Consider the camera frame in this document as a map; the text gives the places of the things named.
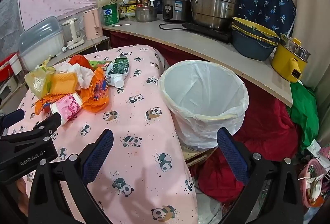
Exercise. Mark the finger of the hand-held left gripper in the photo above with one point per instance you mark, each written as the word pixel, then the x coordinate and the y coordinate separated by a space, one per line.
pixel 52 120
pixel 13 118

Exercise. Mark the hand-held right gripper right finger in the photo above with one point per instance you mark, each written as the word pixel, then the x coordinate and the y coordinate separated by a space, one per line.
pixel 232 154

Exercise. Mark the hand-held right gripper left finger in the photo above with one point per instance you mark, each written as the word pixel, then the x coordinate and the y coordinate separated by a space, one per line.
pixel 99 154

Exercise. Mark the pink floral paper cup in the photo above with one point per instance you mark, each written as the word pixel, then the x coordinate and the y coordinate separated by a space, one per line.
pixel 67 108

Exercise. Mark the yellow-green plastic bag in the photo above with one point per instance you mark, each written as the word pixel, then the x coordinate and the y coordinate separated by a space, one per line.
pixel 37 81

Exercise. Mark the orange plastic wrapper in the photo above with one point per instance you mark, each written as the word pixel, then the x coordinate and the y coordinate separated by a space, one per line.
pixel 96 95

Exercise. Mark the bin with white plastic liner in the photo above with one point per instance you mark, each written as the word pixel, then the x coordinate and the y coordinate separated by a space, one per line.
pixel 203 100

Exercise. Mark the green toothpaste tube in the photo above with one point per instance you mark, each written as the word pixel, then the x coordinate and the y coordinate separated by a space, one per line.
pixel 117 69

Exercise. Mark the red cloth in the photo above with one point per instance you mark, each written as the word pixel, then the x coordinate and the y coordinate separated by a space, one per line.
pixel 263 131

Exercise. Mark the pink panda print tablecloth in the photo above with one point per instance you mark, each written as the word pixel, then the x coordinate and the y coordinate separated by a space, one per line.
pixel 134 120

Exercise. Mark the red plastic box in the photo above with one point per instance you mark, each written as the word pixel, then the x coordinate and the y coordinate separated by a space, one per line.
pixel 9 64

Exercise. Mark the green and red small box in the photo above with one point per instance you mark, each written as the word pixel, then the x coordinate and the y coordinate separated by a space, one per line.
pixel 100 64

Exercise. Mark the clear lidded storage box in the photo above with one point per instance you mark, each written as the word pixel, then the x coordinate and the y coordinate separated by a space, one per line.
pixel 38 43

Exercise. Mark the pink plastic basket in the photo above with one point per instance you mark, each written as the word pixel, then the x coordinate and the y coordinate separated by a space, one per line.
pixel 310 188

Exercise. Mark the green cloth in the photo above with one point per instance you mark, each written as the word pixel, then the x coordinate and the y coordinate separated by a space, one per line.
pixel 305 110

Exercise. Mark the white electric kettle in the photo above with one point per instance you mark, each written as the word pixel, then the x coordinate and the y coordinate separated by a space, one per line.
pixel 72 32

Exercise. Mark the pink electric kettle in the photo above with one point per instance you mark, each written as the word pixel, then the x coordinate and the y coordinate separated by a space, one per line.
pixel 90 24

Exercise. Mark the yellow electric pot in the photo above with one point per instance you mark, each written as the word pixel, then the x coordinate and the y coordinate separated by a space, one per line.
pixel 283 61

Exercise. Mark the stack of blue yellow basins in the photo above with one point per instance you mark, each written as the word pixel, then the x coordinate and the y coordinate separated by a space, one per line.
pixel 252 43

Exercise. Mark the green tin can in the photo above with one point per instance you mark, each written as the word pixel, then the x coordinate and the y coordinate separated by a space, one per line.
pixel 110 15

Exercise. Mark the black induction cooker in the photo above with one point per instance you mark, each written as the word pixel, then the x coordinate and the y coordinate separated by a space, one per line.
pixel 214 32

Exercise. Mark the dark sauce bottle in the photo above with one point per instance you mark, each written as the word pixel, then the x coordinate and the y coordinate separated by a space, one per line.
pixel 122 11

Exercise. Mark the yellow label jar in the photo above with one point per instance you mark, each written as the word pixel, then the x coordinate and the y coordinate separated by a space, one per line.
pixel 130 10

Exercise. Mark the small steel pot with lid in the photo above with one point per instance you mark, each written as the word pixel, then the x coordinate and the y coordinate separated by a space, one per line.
pixel 146 14

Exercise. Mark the large steel steamer pot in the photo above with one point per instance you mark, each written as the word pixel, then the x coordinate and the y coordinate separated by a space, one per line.
pixel 216 6

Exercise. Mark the white pump bottle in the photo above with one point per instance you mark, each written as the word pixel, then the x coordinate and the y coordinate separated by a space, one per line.
pixel 153 4

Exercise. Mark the steel rice cooker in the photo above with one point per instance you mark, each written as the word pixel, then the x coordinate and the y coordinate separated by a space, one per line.
pixel 175 7

